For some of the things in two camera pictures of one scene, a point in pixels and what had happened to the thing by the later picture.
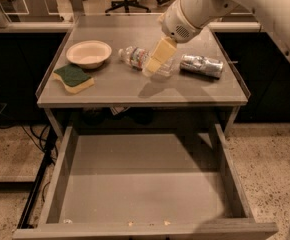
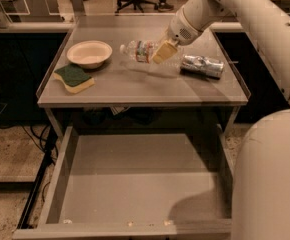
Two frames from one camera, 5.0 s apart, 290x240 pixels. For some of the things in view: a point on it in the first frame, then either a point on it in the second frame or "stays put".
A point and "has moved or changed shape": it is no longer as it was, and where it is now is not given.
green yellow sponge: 73,78 stays put
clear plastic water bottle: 138,59 has moved or changed shape
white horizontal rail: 28,27 stays put
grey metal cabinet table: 100,64 stays put
